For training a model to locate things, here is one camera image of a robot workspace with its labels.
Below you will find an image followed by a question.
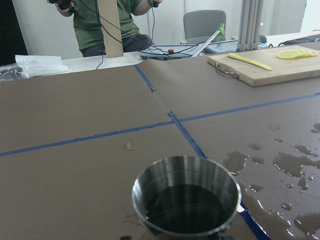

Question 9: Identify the steel cocktail jigger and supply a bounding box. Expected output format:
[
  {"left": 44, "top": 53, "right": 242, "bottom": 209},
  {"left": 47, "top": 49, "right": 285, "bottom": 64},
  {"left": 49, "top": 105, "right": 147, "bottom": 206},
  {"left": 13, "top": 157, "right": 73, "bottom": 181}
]
[{"left": 132, "top": 155, "right": 242, "bottom": 240}]

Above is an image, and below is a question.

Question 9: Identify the blue teach pendant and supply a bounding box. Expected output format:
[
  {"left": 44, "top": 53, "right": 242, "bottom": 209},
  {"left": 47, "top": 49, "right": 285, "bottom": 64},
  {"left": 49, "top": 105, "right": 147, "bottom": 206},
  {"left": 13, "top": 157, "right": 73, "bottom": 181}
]
[{"left": 139, "top": 43, "right": 203, "bottom": 61}]

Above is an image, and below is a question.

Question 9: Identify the grey office chair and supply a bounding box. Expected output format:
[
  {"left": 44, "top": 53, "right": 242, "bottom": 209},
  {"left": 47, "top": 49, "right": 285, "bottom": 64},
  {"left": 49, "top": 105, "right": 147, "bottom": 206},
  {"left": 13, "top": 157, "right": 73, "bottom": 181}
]
[{"left": 183, "top": 10, "right": 227, "bottom": 45}]

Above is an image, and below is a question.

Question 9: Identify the silver rod green tip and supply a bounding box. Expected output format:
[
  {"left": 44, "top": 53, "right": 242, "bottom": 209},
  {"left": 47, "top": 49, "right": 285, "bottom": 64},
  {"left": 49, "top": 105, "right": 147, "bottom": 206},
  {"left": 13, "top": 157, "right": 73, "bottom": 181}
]
[{"left": 191, "top": 23, "right": 225, "bottom": 58}]

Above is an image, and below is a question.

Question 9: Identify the person in green shirt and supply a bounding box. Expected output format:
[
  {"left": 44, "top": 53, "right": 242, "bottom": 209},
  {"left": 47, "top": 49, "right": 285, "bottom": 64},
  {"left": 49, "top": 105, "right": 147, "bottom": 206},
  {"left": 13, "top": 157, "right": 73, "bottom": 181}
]
[{"left": 48, "top": 0, "right": 162, "bottom": 58}]

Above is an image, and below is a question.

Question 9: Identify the yellow plastic knife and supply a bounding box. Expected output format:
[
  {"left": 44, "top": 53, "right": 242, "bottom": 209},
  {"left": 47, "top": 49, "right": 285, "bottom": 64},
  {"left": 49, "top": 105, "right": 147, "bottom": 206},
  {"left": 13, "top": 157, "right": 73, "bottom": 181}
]
[{"left": 227, "top": 53, "right": 273, "bottom": 71}]

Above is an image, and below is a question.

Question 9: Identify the wooden plank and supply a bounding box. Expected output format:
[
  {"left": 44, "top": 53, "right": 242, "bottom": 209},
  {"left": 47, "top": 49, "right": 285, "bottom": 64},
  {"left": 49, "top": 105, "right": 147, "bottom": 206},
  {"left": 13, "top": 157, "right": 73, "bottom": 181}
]
[{"left": 97, "top": 0, "right": 124, "bottom": 58}]

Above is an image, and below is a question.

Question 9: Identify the lemon slice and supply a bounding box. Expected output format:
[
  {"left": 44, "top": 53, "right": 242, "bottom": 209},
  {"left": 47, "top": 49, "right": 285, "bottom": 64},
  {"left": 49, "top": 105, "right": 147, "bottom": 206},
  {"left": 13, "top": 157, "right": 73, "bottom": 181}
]
[
  {"left": 277, "top": 49, "right": 304, "bottom": 60},
  {"left": 303, "top": 50, "right": 318, "bottom": 58},
  {"left": 293, "top": 49, "right": 310, "bottom": 58},
  {"left": 310, "top": 51, "right": 319, "bottom": 57}
]

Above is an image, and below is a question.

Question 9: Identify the aluminium frame post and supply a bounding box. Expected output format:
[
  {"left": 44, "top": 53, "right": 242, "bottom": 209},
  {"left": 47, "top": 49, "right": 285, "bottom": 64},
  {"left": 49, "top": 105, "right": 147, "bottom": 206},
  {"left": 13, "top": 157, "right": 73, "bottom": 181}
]
[{"left": 236, "top": 0, "right": 264, "bottom": 52}]

